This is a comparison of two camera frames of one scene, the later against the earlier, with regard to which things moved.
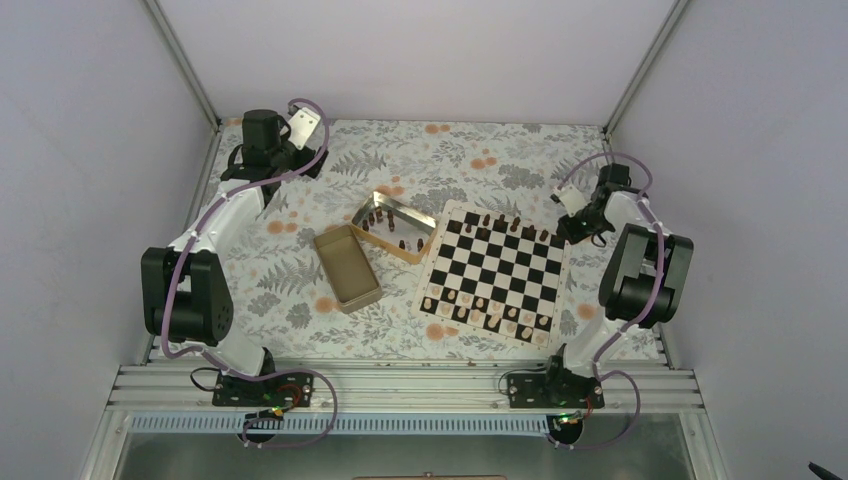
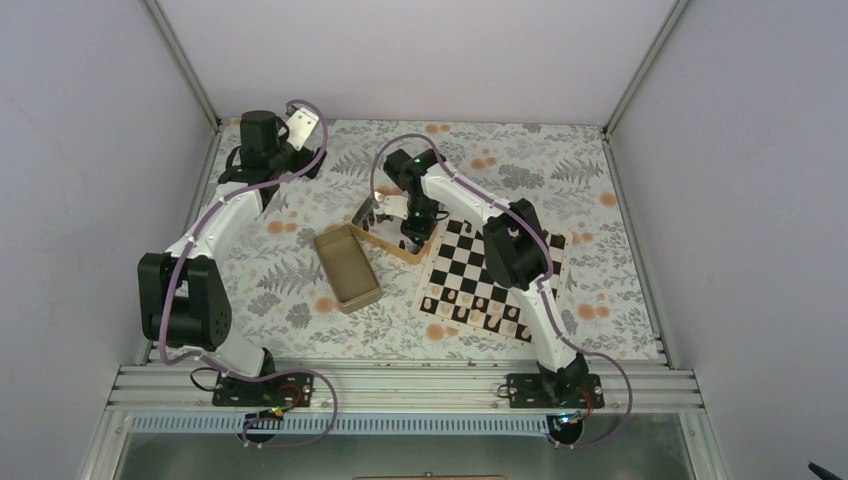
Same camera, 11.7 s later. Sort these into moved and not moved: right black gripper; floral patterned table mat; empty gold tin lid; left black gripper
Moved: right black gripper
Not moved: floral patterned table mat; left black gripper; empty gold tin lid
